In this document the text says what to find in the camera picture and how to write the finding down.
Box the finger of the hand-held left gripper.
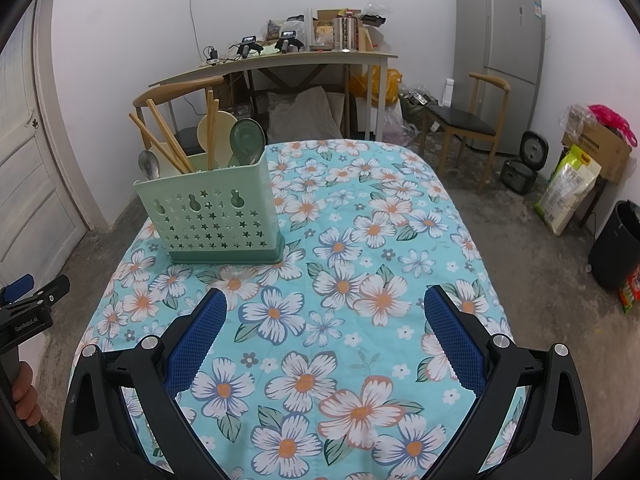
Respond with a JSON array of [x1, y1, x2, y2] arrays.
[[0, 275, 71, 317], [0, 274, 34, 303]]

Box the red detergent package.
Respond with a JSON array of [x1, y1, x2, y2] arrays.
[[617, 266, 640, 315]]

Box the metal spoon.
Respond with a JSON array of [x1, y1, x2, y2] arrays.
[[137, 150, 162, 181]]

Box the dark stand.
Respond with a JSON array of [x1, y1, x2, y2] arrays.
[[577, 177, 608, 231]]

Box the black rice cooker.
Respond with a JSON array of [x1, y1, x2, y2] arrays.
[[500, 131, 549, 196]]

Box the pink plastic bag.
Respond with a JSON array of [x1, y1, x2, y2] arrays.
[[587, 104, 633, 148]]

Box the wooden chair black seat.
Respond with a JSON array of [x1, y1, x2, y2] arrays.
[[132, 75, 226, 156], [425, 72, 512, 193]]

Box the yellow plastic bag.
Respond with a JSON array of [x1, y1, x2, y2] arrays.
[[348, 67, 403, 108]]

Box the white wall cable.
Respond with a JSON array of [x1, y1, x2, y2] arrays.
[[187, 0, 213, 51]]

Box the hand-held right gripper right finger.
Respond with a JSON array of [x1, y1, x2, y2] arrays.
[[424, 285, 593, 480]]

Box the black trash bin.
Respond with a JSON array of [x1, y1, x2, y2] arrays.
[[587, 200, 640, 291]]

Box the small cardboard box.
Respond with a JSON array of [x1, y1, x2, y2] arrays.
[[316, 9, 362, 36]]

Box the white panelled door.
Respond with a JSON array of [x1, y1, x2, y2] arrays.
[[0, 0, 103, 281]]

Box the large cardboard box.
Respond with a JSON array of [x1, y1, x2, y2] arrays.
[[561, 120, 632, 183]]

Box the grey sack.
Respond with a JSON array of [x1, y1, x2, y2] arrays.
[[266, 86, 346, 148]]

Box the wooden table white legs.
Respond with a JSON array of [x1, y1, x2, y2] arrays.
[[147, 49, 399, 141]]

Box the bundle of wooden chopsticks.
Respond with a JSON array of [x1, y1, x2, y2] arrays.
[[128, 87, 221, 175]]

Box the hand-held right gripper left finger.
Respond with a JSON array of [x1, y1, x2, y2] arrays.
[[60, 287, 228, 480]]

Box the silver fridge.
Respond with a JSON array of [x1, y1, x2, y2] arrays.
[[454, 0, 547, 156]]

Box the green perforated utensil holder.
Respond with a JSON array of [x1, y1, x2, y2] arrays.
[[132, 147, 287, 266]]

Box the beige rice paddle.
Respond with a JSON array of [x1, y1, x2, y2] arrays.
[[196, 111, 239, 171]]

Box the patterned metal canister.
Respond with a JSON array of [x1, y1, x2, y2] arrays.
[[334, 16, 358, 52]]

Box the blue floral quilt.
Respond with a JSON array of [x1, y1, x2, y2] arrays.
[[70, 139, 521, 480]]

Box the person's left hand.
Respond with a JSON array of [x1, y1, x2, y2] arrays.
[[11, 364, 43, 427]]

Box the yellow white rice sack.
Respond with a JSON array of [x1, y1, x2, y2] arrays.
[[534, 144, 603, 236]]

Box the dark green bag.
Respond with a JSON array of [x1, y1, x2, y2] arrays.
[[399, 89, 433, 133]]

